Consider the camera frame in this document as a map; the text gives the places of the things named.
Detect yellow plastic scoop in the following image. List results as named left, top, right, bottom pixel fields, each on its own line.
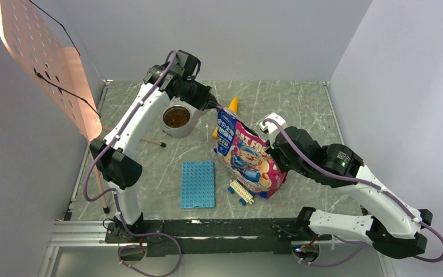
left=212, top=96, right=240, bottom=140

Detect pink pet food bag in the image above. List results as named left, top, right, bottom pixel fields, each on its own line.
left=214, top=108, right=287, bottom=199

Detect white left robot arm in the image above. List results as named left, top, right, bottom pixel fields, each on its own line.
left=89, top=50, right=219, bottom=242

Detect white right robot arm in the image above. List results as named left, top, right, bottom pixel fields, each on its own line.
left=260, top=119, right=433, bottom=259

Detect near steel bowl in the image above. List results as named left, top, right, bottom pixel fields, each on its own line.
left=163, top=106, right=191, bottom=128

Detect beige toy car blue wheels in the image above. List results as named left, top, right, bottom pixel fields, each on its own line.
left=227, top=180, right=254, bottom=206

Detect blue studded building baseplate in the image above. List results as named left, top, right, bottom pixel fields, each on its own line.
left=180, top=160, right=215, bottom=209

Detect pink perforated stand board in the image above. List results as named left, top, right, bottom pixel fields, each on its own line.
left=0, top=1, right=102, bottom=141

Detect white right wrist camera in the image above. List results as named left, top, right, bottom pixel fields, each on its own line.
left=258, top=113, right=287, bottom=134

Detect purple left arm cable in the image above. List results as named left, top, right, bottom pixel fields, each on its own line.
left=83, top=50, right=182, bottom=277

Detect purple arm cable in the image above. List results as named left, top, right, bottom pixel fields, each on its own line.
left=83, top=50, right=182, bottom=277
left=261, top=117, right=443, bottom=268

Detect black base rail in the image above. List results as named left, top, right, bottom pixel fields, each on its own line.
left=104, top=218, right=331, bottom=257

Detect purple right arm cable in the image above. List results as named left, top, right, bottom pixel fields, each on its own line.
left=261, top=117, right=443, bottom=268

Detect aluminium frame rail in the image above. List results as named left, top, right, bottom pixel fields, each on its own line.
left=37, top=79, right=392, bottom=277

